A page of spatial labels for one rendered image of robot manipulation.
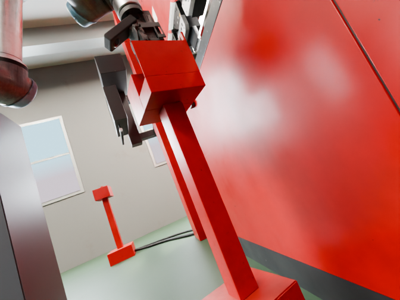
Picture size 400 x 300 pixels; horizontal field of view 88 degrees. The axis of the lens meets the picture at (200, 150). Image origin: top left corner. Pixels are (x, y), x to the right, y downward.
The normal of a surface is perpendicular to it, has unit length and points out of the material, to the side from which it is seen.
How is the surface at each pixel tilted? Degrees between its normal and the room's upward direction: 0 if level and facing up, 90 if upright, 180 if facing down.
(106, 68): 90
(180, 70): 90
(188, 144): 90
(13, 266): 90
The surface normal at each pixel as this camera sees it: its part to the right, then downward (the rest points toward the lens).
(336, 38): -0.90, 0.32
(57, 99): 0.26, -0.26
